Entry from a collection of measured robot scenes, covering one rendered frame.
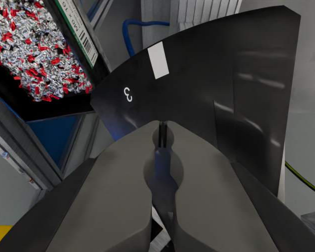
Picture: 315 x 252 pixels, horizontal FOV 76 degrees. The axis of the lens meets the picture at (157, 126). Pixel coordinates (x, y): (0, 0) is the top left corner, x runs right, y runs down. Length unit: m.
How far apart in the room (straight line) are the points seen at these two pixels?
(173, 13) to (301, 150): 1.11
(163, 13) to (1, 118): 0.83
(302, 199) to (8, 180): 1.57
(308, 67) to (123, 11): 1.15
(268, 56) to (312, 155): 1.40
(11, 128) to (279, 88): 0.53
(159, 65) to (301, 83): 1.51
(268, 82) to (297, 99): 1.60
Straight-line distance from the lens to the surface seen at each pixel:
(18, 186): 1.35
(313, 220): 0.53
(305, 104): 1.85
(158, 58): 0.21
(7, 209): 1.31
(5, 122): 0.56
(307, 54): 1.55
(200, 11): 1.12
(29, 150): 0.63
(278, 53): 0.18
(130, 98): 0.23
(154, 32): 1.14
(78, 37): 0.32
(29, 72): 0.39
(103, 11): 0.67
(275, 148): 0.18
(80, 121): 0.94
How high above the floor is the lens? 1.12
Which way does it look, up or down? 42 degrees down
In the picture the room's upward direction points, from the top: 179 degrees counter-clockwise
